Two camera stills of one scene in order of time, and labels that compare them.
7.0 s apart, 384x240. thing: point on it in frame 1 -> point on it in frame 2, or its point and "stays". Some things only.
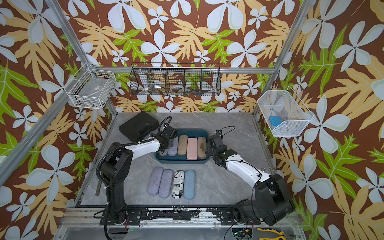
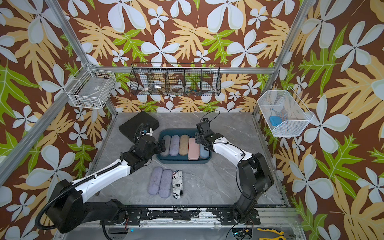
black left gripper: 159,136 -> 158,144
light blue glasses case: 189,184 -> 204,153
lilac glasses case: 155,180 stays
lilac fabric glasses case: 172,151 stays
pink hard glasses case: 192,149 stays
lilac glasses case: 166,183 stays
